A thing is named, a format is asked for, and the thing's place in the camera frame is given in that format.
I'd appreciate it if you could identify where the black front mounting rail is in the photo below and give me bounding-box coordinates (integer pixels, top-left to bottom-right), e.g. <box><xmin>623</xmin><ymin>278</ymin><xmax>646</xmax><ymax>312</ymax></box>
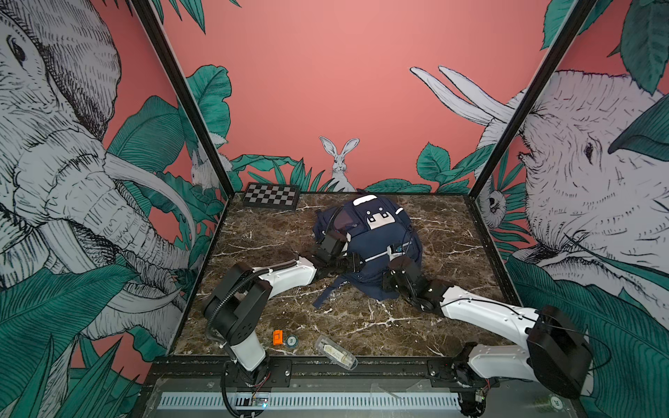
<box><xmin>145</xmin><ymin>354</ymin><xmax>571</xmax><ymax>390</ymax></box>

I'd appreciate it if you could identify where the clear plastic supply case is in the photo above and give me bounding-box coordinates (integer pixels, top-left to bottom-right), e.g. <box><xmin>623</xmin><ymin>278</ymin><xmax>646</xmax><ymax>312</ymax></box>
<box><xmin>315</xmin><ymin>335</ymin><xmax>358</xmax><ymax>371</ymax></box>

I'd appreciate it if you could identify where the black white checkerboard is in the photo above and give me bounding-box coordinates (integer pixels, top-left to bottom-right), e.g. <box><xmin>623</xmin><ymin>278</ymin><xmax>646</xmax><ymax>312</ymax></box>
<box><xmin>242</xmin><ymin>182</ymin><xmax>301</xmax><ymax>210</ymax></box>

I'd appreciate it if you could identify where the navy blue school backpack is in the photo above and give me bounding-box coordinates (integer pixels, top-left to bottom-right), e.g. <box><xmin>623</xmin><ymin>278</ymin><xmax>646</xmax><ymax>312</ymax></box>
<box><xmin>313</xmin><ymin>194</ymin><xmax>423</xmax><ymax>309</ymax></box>

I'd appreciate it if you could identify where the white slotted cable duct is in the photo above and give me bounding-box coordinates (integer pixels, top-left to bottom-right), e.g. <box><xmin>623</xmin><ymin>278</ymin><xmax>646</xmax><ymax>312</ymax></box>
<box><xmin>157</xmin><ymin>392</ymin><xmax>460</xmax><ymax>411</ymax></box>

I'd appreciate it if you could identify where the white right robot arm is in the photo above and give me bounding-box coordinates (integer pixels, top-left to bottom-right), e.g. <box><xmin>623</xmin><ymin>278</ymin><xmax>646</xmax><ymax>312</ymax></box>
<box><xmin>384</xmin><ymin>255</ymin><xmax>594</xmax><ymax>399</ymax></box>

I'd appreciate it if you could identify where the orange pencil sharpener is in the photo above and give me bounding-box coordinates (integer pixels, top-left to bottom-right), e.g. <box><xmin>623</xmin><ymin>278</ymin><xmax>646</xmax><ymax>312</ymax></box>
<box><xmin>273</xmin><ymin>330</ymin><xmax>284</xmax><ymax>346</ymax></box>

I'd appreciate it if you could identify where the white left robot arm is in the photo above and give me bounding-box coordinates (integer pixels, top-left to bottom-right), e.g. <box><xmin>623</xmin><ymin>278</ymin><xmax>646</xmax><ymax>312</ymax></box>
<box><xmin>202</xmin><ymin>232</ymin><xmax>365</xmax><ymax>376</ymax></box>

